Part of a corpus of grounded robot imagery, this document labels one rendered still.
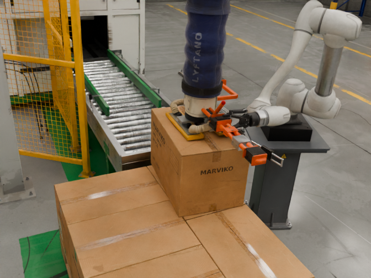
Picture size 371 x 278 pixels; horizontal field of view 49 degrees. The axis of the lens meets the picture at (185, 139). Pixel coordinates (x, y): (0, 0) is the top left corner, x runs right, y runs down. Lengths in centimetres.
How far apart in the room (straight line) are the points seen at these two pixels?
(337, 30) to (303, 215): 162
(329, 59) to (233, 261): 122
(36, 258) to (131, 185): 82
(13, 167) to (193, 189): 166
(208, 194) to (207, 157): 24
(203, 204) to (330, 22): 117
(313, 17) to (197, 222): 125
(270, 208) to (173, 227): 106
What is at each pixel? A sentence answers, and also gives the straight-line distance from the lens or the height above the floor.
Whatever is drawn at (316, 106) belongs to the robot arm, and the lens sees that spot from 264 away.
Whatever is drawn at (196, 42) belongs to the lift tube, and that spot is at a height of 145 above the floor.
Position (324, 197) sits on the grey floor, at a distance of 364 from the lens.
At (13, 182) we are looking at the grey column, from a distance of 346.
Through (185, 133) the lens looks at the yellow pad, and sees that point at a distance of 220.
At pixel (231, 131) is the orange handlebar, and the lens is 199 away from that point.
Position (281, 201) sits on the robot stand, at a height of 23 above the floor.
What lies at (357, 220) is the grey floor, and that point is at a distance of 349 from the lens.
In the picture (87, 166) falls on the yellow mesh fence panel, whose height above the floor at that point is 11.
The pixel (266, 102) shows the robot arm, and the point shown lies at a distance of 233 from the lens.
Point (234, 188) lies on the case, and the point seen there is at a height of 68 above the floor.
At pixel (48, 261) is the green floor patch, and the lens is 288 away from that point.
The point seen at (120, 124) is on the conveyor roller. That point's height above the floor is 54.
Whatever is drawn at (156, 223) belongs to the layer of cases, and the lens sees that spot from 223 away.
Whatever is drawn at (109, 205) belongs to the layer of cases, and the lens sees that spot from 237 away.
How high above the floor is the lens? 198
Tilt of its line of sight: 28 degrees down
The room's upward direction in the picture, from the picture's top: 3 degrees clockwise
